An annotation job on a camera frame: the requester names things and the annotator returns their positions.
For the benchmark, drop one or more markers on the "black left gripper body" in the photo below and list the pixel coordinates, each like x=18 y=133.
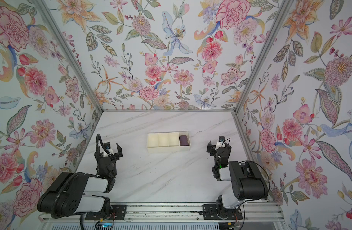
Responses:
x=112 y=162

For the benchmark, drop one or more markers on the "cream compartment tray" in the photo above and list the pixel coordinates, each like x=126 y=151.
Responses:
x=166 y=142

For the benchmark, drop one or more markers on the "purple sock with beige toe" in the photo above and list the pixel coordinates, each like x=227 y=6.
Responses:
x=183 y=139

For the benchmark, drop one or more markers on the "aluminium corner post right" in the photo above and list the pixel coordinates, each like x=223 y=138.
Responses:
x=281 y=15

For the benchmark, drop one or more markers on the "aluminium corner post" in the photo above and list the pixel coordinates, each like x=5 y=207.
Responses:
x=59 y=37
x=281 y=15

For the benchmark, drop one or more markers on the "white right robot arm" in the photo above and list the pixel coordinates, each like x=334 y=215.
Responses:
x=246 y=179

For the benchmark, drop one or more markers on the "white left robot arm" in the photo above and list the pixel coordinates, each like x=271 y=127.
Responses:
x=80 y=193

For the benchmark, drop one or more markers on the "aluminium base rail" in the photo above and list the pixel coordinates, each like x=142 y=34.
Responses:
x=256 y=215

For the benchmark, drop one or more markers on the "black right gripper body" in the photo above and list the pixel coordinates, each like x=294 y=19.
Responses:
x=216 y=163

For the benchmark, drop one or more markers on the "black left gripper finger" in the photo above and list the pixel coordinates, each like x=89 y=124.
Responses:
x=98 y=153
x=119 y=152

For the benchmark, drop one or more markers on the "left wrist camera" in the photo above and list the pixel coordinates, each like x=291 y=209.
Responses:
x=106 y=147

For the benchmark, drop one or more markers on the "aluminium corner post left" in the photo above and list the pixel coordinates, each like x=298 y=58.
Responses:
x=59 y=37

